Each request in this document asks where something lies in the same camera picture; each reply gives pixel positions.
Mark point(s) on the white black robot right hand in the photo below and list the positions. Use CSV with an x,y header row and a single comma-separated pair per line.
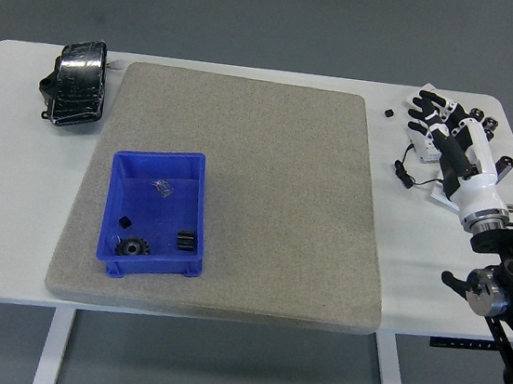
x,y
478,182

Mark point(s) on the small black gear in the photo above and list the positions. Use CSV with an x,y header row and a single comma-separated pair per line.
x,y
186,241

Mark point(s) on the large black gear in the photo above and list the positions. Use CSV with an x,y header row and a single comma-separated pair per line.
x,y
132,248

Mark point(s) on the blue plastic box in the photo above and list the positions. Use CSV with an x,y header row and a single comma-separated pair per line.
x,y
160,210

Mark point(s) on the small black cube nut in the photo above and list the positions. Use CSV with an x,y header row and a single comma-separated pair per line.
x,y
125,222

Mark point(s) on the dark cylindrical capacitor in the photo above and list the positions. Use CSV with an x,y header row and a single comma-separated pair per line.
x,y
490,122
488,135
477,112
507,163

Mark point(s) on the white flat plate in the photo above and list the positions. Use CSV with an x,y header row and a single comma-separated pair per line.
x,y
441,196

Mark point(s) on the white circuit breaker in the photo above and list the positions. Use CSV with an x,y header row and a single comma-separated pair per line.
x,y
424,152

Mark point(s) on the black table control panel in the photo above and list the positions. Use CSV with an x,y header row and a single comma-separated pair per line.
x,y
458,344

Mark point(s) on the grey-brown felt mat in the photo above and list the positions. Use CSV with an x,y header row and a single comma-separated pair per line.
x,y
265,155

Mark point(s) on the white table leg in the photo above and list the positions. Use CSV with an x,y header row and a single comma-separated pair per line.
x,y
392,382
52,349

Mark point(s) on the clear plastic bag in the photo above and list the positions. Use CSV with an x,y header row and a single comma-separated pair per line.
x,y
162,188

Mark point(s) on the black plastic-wrapped device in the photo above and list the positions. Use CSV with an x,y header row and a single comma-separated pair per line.
x,y
80,83

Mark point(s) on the white switch plate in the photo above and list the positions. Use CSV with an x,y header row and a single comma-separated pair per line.
x,y
428,86

